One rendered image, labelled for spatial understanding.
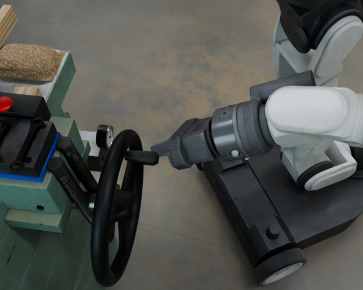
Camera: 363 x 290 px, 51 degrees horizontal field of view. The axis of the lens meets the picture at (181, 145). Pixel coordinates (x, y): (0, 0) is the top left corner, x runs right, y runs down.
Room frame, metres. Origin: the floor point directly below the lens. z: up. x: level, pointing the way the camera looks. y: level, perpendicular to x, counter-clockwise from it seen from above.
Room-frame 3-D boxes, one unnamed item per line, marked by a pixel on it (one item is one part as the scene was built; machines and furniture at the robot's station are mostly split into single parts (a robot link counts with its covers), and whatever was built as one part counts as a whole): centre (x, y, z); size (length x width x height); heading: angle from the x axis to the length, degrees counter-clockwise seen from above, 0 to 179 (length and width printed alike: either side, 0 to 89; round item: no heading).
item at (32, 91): (0.49, 0.30, 0.92); 0.04 x 0.04 x 0.03; 87
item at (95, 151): (0.61, 0.27, 0.58); 0.12 x 0.08 x 0.08; 82
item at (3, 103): (0.39, 0.27, 1.02); 0.03 x 0.03 x 0.01
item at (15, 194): (0.35, 0.26, 0.91); 0.15 x 0.14 x 0.09; 172
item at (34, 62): (0.61, 0.33, 0.92); 0.14 x 0.09 x 0.04; 82
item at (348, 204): (0.77, -0.47, 0.19); 0.64 x 0.52 x 0.33; 112
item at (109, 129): (0.60, 0.20, 0.65); 0.06 x 0.04 x 0.08; 172
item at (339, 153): (0.78, -0.50, 0.28); 0.21 x 0.20 x 0.13; 112
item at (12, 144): (0.36, 0.25, 0.99); 0.13 x 0.11 x 0.06; 172
